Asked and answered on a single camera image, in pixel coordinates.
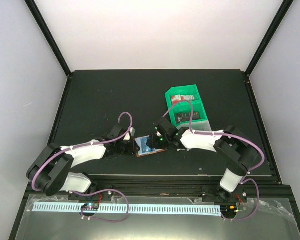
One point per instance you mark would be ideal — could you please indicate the right circuit board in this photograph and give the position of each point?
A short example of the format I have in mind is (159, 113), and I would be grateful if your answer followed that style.
(234, 209)

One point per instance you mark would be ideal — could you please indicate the left circuit board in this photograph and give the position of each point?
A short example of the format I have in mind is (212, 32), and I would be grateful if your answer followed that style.
(90, 207)

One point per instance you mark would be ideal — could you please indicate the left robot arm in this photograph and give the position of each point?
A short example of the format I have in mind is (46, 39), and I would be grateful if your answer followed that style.
(51, 171)

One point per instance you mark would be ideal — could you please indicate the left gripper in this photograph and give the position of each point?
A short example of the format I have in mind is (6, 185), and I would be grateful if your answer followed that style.
(131, 150)

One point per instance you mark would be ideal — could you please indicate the black frame post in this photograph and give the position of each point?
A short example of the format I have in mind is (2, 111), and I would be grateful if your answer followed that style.
(273, 27)
(38, 17)

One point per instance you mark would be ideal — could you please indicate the green middle bin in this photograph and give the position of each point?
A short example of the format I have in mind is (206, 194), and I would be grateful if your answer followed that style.
(186, 107)

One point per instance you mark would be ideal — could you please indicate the red white cards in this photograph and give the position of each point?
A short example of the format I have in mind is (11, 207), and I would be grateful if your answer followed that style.
(177, 98)

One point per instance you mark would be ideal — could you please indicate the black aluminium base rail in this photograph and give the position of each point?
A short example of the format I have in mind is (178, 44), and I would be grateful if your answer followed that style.
(208, 191)

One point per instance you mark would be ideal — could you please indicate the green upper bin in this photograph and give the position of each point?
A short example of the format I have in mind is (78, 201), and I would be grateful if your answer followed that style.
(179, 93)

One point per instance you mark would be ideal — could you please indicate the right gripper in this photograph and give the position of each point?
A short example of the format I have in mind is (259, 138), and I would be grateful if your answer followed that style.
(153, 143)

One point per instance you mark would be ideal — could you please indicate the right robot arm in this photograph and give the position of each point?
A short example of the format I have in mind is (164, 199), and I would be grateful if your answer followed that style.
(240, 154)

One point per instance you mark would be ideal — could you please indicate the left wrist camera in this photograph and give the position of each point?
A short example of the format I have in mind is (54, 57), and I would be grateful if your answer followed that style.
(130, 134)

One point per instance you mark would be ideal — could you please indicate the left black frame post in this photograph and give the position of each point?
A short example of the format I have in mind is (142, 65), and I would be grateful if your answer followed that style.
(38, 17)

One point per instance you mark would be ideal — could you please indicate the black cards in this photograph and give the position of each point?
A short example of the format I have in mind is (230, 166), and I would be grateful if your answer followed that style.
(185, 116)

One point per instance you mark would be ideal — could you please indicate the green bin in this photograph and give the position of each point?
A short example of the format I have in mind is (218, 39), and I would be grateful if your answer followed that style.
(179, 93)
(186, 107)

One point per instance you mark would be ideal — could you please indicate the white slotted cable duct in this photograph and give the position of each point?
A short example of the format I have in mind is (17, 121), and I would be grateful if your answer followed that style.
(145, 209)

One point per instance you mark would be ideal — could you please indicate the white bin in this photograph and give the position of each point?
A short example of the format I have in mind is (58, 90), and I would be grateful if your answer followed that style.
(201, 125)

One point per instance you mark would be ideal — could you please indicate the circuit board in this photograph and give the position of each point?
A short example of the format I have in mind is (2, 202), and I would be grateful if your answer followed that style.
(234, 209)
(90, 207)

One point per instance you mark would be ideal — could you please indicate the brown leather card holder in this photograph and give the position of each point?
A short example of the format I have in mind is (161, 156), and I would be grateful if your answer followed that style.
(150, 150)

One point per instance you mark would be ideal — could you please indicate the right black frame post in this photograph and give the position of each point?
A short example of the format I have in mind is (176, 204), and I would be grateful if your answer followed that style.
(273, 27)

